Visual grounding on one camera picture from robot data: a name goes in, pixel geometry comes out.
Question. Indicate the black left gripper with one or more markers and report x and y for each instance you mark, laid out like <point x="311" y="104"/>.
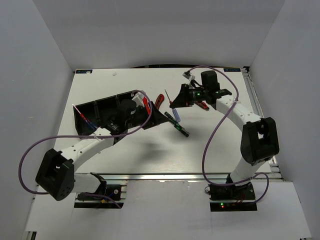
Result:
<point x="156" y="118"/>

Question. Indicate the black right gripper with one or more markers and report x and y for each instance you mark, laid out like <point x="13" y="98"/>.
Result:
<point x="183" y="99"/>

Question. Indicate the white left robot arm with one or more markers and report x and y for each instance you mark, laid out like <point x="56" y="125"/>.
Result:
<point x="57" y="173"/>

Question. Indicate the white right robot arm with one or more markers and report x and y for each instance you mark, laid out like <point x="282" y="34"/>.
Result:
<point x="232" y="109"/>

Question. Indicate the green black precision screwdriver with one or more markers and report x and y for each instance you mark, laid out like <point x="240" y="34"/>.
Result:
<point x="170" y="117"/>
<point x="176" y="123"/>
<point x="182" y="130"/>

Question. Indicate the red black utility knife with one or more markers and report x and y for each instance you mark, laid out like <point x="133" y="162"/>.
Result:
<point x="146" y="104"/>

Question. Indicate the black three-compartment tray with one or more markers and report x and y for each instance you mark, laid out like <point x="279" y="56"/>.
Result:
<point x="97" y="112"/>

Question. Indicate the blue label right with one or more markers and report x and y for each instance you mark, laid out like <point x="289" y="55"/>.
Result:
<point x="231" y="70"/>

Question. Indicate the blue label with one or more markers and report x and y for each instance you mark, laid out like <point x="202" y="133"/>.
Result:
<point x="231" y="70"/>
<point x="83" y="71"/>

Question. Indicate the blue label left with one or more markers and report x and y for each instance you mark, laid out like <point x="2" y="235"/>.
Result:
<point x="83" y="71"/>

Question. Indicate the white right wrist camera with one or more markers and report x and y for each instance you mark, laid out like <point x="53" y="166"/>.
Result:
<point x="190" y="78"/>

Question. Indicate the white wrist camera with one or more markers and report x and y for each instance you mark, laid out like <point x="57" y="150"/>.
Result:
<point x="190" y="78"/>
<point x="138" y="99"/>

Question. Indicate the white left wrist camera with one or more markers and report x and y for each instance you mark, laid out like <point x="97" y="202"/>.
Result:
<point x="138" y="99"/>

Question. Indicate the aluminium front rail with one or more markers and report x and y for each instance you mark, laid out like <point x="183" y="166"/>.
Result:
<point x="156" y="176"/>

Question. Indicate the aluminium rail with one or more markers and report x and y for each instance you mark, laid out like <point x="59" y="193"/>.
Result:
<point x="156" y="176"/>
<point x="259" y="144"/>

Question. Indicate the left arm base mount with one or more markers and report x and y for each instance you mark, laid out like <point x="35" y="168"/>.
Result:
<point x="116" y="192"/>

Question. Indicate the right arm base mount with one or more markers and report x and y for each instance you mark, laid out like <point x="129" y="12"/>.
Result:
<point x="231" y="198"/>

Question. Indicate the aluminium right side rail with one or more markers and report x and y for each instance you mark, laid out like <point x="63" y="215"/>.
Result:
<point x="259" y="144"/>

